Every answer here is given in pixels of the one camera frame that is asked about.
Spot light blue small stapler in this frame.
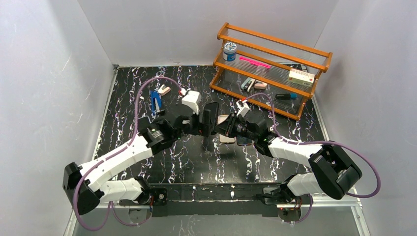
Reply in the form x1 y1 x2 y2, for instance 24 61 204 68
240 77 255 91

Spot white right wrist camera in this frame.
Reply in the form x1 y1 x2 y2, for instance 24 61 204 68
236 100 250 118

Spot pink pen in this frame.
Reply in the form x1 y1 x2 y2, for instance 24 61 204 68
239 56 271 69

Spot black arm mounting base bar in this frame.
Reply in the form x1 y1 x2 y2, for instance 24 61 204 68
148 182 300 218

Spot white blue labelled jar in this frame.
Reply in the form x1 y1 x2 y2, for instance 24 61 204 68
223 42 237 61

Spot beige pink phone case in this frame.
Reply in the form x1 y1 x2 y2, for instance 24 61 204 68
218 115 236 144

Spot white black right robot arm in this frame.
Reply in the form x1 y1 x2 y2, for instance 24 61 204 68
214 114 362 201

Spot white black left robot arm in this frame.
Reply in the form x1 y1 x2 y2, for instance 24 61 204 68
63 102 218 215

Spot purple edged smartphone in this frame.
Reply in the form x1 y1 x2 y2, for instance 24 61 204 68
236 136 253 146

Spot phone in light blue case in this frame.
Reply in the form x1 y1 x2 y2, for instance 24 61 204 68
137 116 150 130

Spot orange wooden shelf rack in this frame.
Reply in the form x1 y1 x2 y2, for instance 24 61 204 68
210 22 333 120

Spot black blue marker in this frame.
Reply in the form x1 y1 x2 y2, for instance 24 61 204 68
275 93 297 100

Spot phone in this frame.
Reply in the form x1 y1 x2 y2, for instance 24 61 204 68
137 116 150 130
202 102 219 130

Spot white red cardboard box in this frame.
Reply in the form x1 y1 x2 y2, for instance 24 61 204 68
287 68 315 88

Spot small pink white stapler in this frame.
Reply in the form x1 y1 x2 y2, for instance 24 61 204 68
157 85 171 96

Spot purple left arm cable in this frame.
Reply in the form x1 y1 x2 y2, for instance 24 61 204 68
72 76 185 232

